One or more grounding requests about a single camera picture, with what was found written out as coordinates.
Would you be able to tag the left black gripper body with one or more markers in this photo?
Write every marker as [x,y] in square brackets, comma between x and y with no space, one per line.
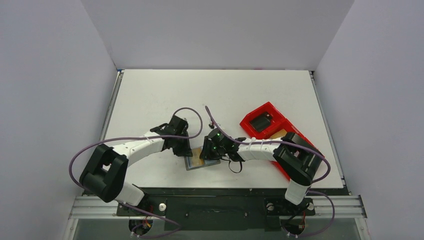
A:
[181,148]

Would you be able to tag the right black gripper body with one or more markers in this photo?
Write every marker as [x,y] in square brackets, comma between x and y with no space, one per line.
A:
[208,152]

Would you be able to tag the gold credit card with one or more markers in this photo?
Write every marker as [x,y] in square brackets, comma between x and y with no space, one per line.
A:
[196,160]

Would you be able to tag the grey card holder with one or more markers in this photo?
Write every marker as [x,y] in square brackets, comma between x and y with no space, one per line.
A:
[208,163]

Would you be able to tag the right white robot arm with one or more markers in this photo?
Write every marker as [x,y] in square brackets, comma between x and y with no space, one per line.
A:
[253,149]

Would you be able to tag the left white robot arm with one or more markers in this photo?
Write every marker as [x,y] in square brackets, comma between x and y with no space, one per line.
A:
[105,172]

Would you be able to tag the tan card in tray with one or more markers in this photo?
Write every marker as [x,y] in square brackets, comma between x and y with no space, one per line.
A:
[279,134]

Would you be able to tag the black wallet in tray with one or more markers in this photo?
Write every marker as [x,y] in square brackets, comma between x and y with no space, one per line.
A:
[261,122]

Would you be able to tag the red plastic tray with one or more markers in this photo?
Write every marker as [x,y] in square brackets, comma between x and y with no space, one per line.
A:
[281,127]

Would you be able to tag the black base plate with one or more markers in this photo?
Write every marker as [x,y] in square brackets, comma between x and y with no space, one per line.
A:
[222,209]

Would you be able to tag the aluminium frame rail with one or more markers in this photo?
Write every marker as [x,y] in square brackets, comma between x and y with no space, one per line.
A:
[92,207]

